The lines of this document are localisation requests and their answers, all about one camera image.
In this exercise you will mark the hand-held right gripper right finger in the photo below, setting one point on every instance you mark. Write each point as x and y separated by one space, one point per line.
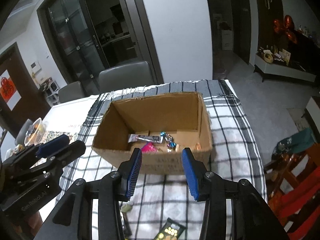
191 175

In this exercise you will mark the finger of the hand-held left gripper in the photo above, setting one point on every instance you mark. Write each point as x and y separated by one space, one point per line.
53 143
70 152

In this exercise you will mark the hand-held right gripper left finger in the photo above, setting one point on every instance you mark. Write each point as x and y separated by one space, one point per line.
133 173

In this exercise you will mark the pink snack packet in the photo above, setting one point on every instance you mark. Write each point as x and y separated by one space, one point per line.
148 147

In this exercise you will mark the yellow snack packet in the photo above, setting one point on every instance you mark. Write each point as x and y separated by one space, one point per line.
127 207

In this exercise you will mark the silver black snack packet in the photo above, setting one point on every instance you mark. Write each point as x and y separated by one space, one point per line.
140 138

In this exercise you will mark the gold candy with white wrapper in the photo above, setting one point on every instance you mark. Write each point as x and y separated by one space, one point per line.
165 133

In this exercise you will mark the green snack packet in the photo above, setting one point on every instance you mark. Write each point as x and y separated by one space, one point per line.
170 230

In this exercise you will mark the brown cardboard box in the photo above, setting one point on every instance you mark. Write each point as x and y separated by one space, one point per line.
150 110

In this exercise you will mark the patterned tile table runner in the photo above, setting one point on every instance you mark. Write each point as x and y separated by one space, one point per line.
74 137

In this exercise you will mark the white printed table cover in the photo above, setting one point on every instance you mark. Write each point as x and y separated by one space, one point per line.
65 115

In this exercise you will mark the brown wooden door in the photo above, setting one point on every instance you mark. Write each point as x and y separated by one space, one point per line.
30 100

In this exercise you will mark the white storage rack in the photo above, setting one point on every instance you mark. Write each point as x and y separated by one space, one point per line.
51 92

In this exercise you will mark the small grey dining chair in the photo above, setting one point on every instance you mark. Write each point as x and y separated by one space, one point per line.
71 92

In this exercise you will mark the black white plaid tablecloth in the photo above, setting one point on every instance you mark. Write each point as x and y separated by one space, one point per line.
230 135

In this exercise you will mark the red and white door poster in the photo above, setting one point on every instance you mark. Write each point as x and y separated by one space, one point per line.
8 90

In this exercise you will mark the wide grey dining chair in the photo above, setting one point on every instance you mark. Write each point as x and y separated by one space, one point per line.
125 76

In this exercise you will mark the green cloth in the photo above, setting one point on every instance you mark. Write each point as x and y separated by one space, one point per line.
295 142

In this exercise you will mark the red wooden chair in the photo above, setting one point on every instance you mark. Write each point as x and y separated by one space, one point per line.
300 192

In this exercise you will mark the dark glass sliding door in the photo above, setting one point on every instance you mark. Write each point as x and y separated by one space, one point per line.
82 35

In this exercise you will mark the dark and white sideboard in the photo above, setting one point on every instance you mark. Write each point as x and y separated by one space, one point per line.
282 68

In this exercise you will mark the red foil balloons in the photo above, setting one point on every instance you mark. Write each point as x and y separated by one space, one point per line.
287 30

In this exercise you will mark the dark tall wardrobe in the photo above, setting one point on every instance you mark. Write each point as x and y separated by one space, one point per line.
265 15

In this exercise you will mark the white wall intercom panel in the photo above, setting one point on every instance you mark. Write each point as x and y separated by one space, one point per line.
35 66

